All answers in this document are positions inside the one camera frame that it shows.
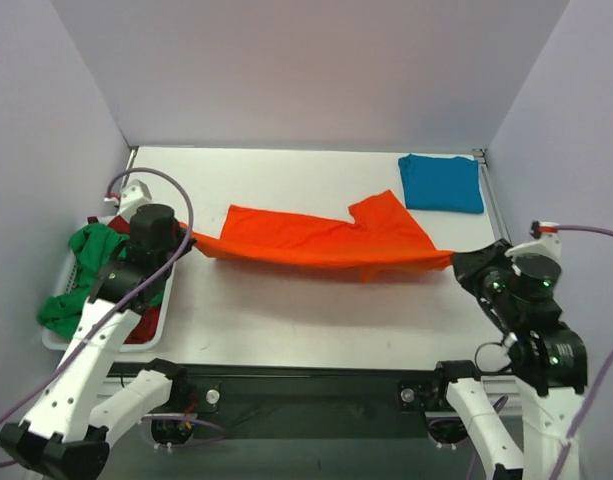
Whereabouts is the orange t-shirt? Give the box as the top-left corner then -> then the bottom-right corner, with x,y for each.
191,190 -> 452,282

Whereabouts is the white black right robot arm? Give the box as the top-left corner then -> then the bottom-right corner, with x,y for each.
428,226 -> 588,479

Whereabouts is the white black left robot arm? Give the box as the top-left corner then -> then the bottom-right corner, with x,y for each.
0,204 -> 192,479

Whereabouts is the green t-shirt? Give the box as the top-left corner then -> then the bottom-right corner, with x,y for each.
37,223 -> 167,336

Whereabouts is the dark red t-shirt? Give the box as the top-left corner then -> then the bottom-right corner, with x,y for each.
86,215 -> 164,345

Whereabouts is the white perforated plastic basket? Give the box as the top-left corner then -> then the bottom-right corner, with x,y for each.
37,216 -> 172,353

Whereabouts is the folded blue t-shirt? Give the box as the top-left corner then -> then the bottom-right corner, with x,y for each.
398,154 -> 484,215

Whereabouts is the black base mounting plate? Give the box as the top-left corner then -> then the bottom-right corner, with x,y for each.
105,363 -> 487,441

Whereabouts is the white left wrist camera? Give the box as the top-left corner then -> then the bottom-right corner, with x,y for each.
104,180 -> 152,221

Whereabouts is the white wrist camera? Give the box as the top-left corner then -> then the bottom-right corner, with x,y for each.
104,180 -> 152,221
505,220 -> 562,262

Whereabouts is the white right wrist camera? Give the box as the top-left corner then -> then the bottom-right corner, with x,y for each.
505,220 -> 562,262

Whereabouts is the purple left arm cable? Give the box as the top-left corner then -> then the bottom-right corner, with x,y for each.
0,167 -> 227,469

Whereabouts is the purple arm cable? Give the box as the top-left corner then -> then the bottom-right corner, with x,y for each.
463,223 -> 613,480
0,167 -> 227,469

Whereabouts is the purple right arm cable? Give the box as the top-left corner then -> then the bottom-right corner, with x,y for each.
463,223 -> 613,480

